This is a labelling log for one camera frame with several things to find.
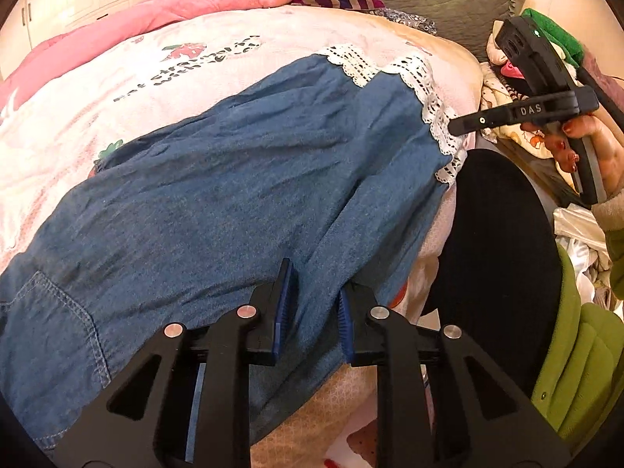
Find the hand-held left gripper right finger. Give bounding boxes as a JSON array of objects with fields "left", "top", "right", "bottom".
[{"left": 338, "top": 280, "right": 571, "bottom": 468}]

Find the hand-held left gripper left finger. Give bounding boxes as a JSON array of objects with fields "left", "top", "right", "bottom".
[{"left": 51, "top": 258, "right": 296, "bottom": 468}]

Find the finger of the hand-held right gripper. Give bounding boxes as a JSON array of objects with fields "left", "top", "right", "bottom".
[{"left": 447, "top": 104, "right": 518, "bottom": 136}]

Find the blue denim dress with lace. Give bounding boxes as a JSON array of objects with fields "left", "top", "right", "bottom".
[{"left": 0, "top": 44, "right": 469, "bottom": 452}]

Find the person's right hand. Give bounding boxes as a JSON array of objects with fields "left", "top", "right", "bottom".
[{"left": 519, "top": 113, "right": 624, "bottom": 196}]

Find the cartoon printed cloth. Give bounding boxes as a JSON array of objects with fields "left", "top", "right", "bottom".
[{"left": 479, "top": 61, "right": 554, "bottom": 158}]

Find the green towel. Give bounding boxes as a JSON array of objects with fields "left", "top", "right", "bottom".
[{"left": 521, "top": 7, "right": 586, "bottom": 68}]

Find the floral cloth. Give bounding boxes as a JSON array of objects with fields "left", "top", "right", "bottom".
[{"left": 374, "top": 7, "right": 438, "bottom": 36}]

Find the white crumpled cloth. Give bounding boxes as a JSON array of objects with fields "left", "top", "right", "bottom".
[{"left": 552, "top": 204, "right": 614, "bottom": 305}]

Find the person's green jacket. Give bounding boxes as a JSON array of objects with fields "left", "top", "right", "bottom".
[{"left": 530, "top": 244, "right": 624, "bottom": 445}]

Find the pink strawberry printed blanket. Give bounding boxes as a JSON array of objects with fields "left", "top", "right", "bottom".
[{"left": 0, "top": 7, "right": 483, "bottom": 468}]

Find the pink quilt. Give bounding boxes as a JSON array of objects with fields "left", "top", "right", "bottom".
[{"left": 0, "top": 0, "right": 301, "bottom": 122}]

